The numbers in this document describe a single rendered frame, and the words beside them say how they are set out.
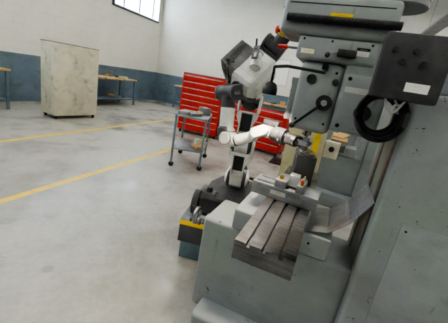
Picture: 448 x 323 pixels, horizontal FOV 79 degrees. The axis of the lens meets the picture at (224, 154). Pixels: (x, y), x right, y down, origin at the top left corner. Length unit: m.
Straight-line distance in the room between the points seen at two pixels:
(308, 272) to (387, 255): 0.39
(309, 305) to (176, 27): 11.82
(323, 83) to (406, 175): 0.51
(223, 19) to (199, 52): 1.56
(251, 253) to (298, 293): 0.61
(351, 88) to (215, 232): 1.01
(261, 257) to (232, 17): 10.87
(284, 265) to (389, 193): 0.53
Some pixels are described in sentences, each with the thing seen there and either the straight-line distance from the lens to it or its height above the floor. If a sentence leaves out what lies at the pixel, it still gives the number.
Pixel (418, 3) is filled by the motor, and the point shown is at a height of 1.89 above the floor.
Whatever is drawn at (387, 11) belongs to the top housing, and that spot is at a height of 1.85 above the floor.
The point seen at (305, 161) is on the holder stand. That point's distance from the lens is 1.80.
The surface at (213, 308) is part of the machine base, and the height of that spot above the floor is 0.20.
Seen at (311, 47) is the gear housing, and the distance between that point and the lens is 1.37.
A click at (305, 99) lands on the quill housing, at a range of 1.37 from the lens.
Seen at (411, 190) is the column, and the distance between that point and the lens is 1.31.
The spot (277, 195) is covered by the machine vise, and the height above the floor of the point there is 0.94.
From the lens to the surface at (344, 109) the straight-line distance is 1.34.
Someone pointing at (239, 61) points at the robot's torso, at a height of 1.60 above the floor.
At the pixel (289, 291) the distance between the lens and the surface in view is 1.65.
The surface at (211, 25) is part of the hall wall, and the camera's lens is 11.86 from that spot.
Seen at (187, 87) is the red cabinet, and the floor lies 1.12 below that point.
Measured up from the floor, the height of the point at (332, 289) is 0.59.
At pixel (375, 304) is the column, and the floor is 0.65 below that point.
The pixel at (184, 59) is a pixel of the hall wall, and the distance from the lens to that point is 12.22.
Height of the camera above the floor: 1.49
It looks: 16 degrees down
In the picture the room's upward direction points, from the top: 10 degrees clockwise
